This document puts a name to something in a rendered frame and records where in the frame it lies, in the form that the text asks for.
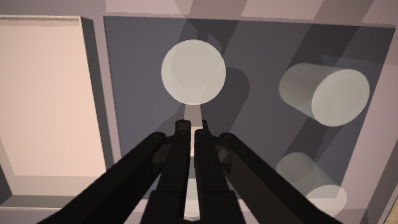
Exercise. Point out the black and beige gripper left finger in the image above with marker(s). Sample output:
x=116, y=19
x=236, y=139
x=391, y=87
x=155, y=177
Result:
x=112, y=197

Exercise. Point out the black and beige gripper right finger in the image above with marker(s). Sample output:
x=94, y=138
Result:
x=269, y=197

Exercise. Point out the beige cylinder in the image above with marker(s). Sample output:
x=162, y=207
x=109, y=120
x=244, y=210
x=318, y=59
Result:
x=192, y=206
x=330, y=95
x=313, y=182
x=193, y=72

